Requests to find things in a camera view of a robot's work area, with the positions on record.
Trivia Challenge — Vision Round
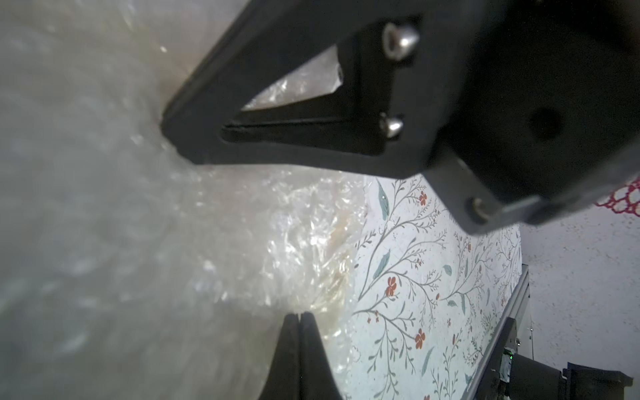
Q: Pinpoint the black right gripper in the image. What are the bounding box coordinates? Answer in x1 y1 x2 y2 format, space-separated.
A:
424 1 639 235

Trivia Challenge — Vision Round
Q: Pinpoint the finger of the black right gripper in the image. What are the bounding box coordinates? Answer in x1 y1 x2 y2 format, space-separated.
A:
161 1 480 178

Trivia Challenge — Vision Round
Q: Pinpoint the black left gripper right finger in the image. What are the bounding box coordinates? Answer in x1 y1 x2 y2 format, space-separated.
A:
299 313 343 400

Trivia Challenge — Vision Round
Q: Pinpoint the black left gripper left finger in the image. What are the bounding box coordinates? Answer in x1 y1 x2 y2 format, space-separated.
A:
258 314 300 400

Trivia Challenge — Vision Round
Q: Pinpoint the clear bubble wrap sheet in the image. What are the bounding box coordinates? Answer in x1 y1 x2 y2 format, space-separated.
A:
1 1 365 399

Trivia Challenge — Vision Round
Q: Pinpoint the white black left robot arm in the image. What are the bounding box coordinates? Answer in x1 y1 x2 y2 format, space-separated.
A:
259 313 633 399

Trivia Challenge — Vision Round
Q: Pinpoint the floral table mat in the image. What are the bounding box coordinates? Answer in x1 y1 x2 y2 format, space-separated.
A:
344 176 522 399

